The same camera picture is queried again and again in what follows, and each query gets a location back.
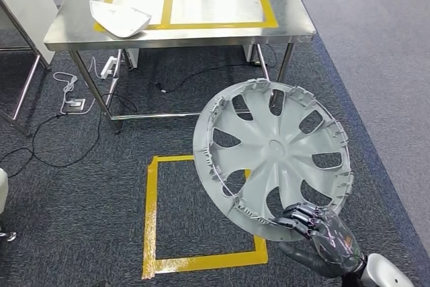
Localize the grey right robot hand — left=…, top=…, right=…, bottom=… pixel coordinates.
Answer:
left=270, top=202, right=367, bottom=279

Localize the silver plastic hubcap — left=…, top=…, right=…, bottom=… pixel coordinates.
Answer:
left=192, top=77, right=354, bottom=243

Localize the white plastic shell part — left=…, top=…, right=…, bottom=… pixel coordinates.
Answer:
left=89, top=0, right=152, bottom=39

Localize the stainless steel workbench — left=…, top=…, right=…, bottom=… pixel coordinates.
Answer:
left=44, top=0, right=316, bottom=135

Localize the yellow tape square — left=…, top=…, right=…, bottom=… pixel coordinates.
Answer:
left=142, top=155, right=269, bottom=280

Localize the white power strip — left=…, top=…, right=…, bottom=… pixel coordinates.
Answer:
left=100, top=55, right=118, bottom=79

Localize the metal floor socket box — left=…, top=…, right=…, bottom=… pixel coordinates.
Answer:
left=63, top=97, right=86, bottom=114

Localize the black floor cable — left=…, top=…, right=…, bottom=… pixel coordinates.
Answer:
left=154, top=44, right=279, bottom=95
left=0, top=92, right=139, bottom=180

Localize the white coiled cable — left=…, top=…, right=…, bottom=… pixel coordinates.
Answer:
left=53, top=55, right=103, bottom=116

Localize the white desk with steel frame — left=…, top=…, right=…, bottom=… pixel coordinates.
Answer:
left=0, top=0, right=58, bottom=136

